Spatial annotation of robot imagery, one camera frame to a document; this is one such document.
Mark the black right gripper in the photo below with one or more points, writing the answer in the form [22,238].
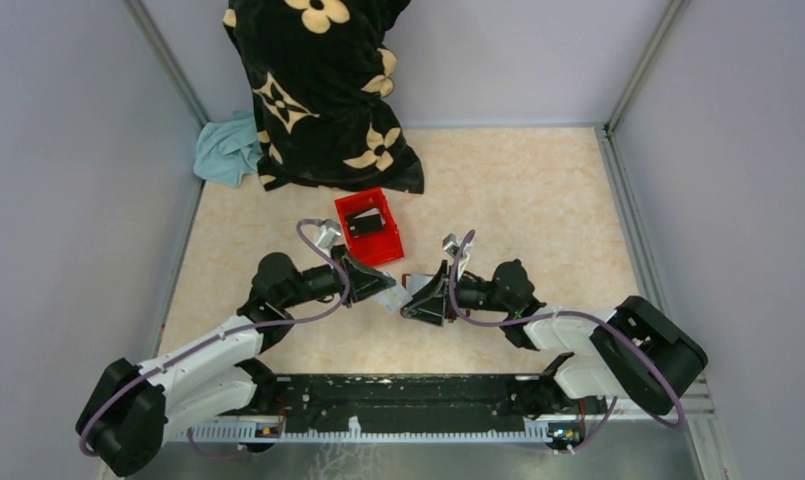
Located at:
[430,305]

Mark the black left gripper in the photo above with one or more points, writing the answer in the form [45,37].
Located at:
[362,281]

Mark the black VIP credit card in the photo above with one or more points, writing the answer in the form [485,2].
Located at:
[364,223]

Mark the red leather card holder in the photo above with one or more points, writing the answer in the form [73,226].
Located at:
[413,282]

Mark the white credit card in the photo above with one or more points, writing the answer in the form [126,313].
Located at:
[393,299]

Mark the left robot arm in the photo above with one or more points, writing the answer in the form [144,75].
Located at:
[135,408]

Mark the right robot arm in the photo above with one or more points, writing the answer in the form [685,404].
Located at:
[632,350]

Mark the red plastic bin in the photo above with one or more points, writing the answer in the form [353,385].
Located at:
[373,250]

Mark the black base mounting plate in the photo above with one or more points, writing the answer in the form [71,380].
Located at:
[528,395]

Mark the light blue cloth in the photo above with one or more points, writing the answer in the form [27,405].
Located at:
[227,151]

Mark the aluminium frame rail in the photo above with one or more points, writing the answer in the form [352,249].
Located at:
[417,424]

